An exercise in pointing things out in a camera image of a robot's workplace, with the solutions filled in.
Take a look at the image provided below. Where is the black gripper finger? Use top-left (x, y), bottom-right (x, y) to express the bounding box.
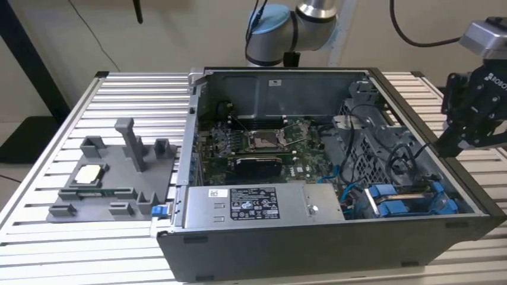
top-left (432, 72), bottom-right (487, 157)
top-left (457, 118), bottom-right (507, 150)

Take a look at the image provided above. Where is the hard disk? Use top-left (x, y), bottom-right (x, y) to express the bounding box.
top-left (364, 181), bottom-right (461, 219)

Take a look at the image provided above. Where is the disk bay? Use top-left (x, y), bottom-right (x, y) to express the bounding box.
top-left (362, 177), bottom-right (476, 220)

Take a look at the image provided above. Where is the black RAM slot bank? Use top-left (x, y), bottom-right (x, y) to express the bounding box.
top-left (226, 114), bottom-right (289, 128)

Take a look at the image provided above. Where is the perforated metal drive cage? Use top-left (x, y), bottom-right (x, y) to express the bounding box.
top-left (330, 97), bottom-right (448, 194)

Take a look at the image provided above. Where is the metal socket cover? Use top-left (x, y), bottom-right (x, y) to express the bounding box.
top-left (280, 122), bottom-right (312, 145)

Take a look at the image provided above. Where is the green motherboard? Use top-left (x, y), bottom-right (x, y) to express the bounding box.
top-left (197, 118), bottom-right (330, 186)

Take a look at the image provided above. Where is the CPU socket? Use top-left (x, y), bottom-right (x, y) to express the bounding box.
top-left (246, 129), bottom-right (284, 151)

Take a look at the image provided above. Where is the thin locking lever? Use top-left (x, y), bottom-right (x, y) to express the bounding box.
top-left (232, 115), bottom-right (252, 132)

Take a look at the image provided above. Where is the black graphics card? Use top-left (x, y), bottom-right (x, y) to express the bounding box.
top-left (226, 156), bottom-right (285, 183)

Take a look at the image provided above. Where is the black power supply label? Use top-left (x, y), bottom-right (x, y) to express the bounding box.
top-left (229, 186), bottom-right (281, 221)

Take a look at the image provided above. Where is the black open PC case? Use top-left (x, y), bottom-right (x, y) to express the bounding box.
top-left (156, 66), bottom-right (507, 283)

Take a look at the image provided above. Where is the silver power supply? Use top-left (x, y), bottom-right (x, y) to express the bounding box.
top-left (180, 183), bottom-right (344, 230)

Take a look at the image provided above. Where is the black hanging rod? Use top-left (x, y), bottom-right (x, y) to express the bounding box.
top-left (132, 0), bottom-right (144, 25)

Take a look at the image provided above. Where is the grey parts rack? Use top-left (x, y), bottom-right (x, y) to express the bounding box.
top-left (45, 118), bottom-right (180, 223)

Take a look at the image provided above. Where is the green RAM stick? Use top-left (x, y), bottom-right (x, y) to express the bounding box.
top-left (68, 187), bottom-right (132, 197)

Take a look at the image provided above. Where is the silver CPU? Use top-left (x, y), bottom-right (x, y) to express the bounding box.
top-left (74, 164), bottom-right (105, 184)

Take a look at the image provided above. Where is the black disk wire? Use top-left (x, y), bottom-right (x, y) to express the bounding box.
top-left (387, 142), bottom-right (432, 181)

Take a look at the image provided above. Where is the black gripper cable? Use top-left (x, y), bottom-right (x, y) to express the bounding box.
top-left (389, 0), bottom-right (465, 46)

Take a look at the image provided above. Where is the long black wire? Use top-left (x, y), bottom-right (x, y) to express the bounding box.
top-left (340, 103), bottom-right (383, 178)

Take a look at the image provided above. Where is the blue disk wire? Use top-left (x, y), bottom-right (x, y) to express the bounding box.
top-left (318, 173), bottom-right (360, 183)
top-left (338, 183), bottom-right (360, 209)

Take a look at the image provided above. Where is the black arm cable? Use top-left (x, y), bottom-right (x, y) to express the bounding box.
top-left (246, 0), bottom-right (268, 34)

